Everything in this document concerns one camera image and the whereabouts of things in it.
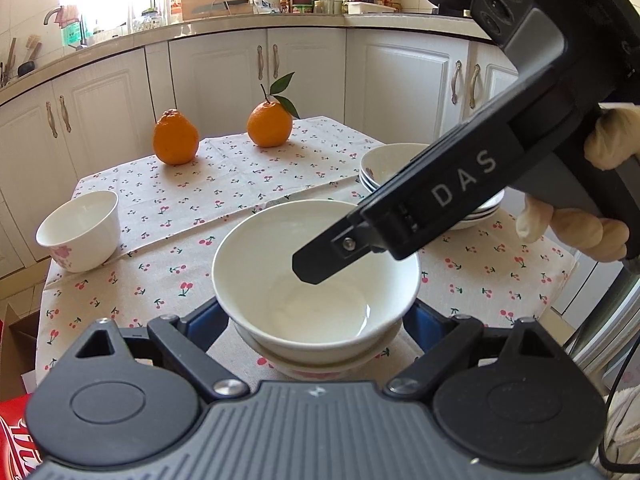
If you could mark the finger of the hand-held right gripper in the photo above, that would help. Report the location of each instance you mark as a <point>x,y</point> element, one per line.
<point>325,260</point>

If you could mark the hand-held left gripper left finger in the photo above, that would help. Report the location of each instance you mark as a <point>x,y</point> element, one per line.
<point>207,322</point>

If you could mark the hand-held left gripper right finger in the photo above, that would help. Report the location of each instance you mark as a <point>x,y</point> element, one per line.
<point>425,322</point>

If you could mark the wide plain white bowl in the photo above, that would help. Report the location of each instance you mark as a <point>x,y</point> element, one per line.
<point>260,260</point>

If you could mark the pink floral white bowl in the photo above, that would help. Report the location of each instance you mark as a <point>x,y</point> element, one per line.
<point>320,367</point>

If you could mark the person's right hand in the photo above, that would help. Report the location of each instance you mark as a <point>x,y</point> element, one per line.
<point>580,235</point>

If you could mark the plain white plate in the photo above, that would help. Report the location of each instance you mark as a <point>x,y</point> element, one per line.
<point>367,184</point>

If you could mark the cherry-print tablecloth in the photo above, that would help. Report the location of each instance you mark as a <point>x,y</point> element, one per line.
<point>250,180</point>

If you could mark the orange with green leaves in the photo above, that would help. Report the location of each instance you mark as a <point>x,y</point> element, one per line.
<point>269,125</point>

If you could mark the small white bowl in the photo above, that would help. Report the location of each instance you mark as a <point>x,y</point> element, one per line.
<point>85,240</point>

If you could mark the knobbed orange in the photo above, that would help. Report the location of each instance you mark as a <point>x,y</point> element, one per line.
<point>175,140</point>

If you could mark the white kitchen cabinets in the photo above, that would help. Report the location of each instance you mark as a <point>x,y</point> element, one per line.
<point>310,75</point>

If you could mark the open cardboard box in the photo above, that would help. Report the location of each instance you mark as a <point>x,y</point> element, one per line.
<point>20,340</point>

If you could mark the white tray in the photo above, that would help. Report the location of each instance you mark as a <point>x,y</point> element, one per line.
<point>370,7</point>

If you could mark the red snack packet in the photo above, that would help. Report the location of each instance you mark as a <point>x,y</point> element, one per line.
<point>15,435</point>

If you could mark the beige cloth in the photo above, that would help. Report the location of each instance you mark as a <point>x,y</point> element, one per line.
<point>625,425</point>

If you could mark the clear glass bottle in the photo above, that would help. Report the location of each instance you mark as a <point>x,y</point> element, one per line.
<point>327,2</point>

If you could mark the beige kitchen countertop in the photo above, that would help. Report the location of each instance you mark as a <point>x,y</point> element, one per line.
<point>225,22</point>

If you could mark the glass jar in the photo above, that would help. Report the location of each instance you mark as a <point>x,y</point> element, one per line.
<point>148,20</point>

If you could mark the green dish soap bottle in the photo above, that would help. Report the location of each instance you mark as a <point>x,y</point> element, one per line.
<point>71,35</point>

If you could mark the wooden kitchen brushes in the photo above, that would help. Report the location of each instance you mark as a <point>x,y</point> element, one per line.
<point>27,57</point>

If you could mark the pink cloth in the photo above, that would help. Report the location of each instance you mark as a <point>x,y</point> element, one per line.
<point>67,14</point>

